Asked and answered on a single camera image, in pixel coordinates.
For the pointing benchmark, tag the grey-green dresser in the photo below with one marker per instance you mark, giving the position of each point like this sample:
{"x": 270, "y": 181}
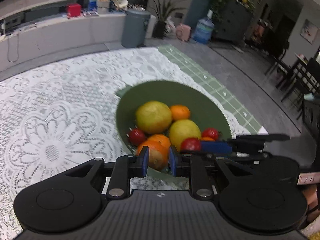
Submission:
{"x": 235, "y": 22}

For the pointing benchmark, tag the pink heater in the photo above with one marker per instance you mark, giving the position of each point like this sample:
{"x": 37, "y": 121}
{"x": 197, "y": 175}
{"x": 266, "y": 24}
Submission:
{"x": 183, "y": 32}

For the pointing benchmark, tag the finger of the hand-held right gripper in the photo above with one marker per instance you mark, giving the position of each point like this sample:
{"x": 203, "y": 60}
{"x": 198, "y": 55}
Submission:
{"x": 215, "y": 147}
{"x": 245, "y": 156}

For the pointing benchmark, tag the red cherry tomato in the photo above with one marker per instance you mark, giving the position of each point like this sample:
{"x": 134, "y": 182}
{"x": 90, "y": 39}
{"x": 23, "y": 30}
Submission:
{"x": 136, "y": 136}
{"x": 210, "y": 133}
{"x": 190, "y": 145}

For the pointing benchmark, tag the blue water jug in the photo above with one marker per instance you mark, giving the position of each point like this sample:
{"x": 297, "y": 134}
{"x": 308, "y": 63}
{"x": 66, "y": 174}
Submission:
{"x": 203, "y": 30}

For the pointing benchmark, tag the wall socket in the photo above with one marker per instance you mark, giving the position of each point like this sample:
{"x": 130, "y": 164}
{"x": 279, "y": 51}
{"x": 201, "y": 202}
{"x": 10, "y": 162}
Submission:
{"x": 179, "y": 15}

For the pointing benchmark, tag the white lace tablecloth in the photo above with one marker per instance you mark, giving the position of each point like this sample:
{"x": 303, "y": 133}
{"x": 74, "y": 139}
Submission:
{"x": 62, "y": 105}

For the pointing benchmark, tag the white marble media cabinet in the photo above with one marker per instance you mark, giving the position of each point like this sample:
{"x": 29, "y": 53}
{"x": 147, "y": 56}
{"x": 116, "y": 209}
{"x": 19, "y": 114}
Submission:
{"x": 62, "y": 37}

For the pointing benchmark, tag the blue box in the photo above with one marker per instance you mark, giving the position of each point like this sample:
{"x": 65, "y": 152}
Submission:
{"x": 92, "y": 5}

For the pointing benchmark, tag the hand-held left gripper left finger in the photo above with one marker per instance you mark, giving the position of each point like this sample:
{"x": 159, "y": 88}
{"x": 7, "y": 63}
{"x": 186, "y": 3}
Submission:
{"x": 144, "y": 160}

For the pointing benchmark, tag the long-leaf potted plant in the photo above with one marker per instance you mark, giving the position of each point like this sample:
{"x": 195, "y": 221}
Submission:
{"x": 159, "y": 30}

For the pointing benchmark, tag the yellow pear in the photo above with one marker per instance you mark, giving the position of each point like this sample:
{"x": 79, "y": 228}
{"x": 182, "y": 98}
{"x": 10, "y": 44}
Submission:
{"x": 185, "y": 132}

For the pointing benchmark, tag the framed wall picture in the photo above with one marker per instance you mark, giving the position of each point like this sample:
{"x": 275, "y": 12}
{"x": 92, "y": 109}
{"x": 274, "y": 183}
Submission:
{"x": 309, "y": 31}

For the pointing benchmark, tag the red box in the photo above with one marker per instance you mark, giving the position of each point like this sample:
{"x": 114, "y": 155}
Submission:
{"x": 74, "y": 11}

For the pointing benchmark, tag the orange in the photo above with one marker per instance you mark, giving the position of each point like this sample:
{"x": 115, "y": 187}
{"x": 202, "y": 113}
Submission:
{"x": 155, "y": 155}
{"x": 207, "y": 139}
{"x": 160, "y": 138}
{"x": 180, "y": 112}

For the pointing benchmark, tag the grey trash bin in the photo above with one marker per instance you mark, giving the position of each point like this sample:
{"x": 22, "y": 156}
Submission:
{"x": 135, "y": 30}

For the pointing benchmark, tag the green colander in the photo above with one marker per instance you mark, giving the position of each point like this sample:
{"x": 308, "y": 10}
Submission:
{"x": 150, "y": 92}

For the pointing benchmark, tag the greenish pear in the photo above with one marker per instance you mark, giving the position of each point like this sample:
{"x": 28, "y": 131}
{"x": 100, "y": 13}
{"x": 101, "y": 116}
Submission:
{"x": 153, "y": 117}

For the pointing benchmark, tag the white plastic bag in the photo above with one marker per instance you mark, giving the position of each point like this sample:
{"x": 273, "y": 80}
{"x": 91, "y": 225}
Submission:
{"x": 171, "y": 27}

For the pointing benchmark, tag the person's right hand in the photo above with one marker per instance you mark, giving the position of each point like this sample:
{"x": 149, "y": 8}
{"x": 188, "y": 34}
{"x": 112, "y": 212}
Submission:
{"x": 312, "y": 200}

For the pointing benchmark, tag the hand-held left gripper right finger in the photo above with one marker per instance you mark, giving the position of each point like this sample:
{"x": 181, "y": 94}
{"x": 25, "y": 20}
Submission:
{"x": 173, "y": 161}

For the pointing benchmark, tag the dark dining chair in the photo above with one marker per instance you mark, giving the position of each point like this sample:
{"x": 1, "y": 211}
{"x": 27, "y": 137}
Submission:
{"x": 302, "y": 80}
{"x": 278, "y": 62}

